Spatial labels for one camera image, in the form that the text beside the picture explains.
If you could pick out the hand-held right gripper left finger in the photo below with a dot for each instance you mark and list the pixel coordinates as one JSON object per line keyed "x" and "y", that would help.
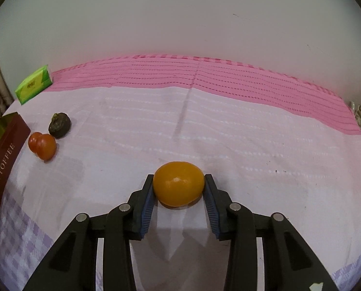
{"x": 147, "y": 207}

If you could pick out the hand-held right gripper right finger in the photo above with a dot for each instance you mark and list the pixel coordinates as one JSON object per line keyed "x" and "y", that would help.
{"x": 212, "y": 209}

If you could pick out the dark red tin box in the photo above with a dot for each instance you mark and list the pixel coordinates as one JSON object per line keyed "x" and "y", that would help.
{"x": 7, "y": 163}

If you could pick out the smooth orange tangerine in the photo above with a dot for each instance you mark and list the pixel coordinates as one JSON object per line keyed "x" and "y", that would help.
{"x": 179, "y": 183}

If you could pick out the small red tomato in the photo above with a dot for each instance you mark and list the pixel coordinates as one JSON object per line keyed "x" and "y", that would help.
{"x": 32, "y": 143}

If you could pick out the pink and purple checked tablecloth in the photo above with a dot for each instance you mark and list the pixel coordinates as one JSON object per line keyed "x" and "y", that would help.
{"x": 259, "y": 157}

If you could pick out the dark brown fruit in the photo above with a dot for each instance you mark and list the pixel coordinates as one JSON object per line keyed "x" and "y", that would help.
{"x": 60, "y": 125}

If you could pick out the green tissue pack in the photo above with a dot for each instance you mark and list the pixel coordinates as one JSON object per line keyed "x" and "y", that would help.
{"x": 33, "y": 85}

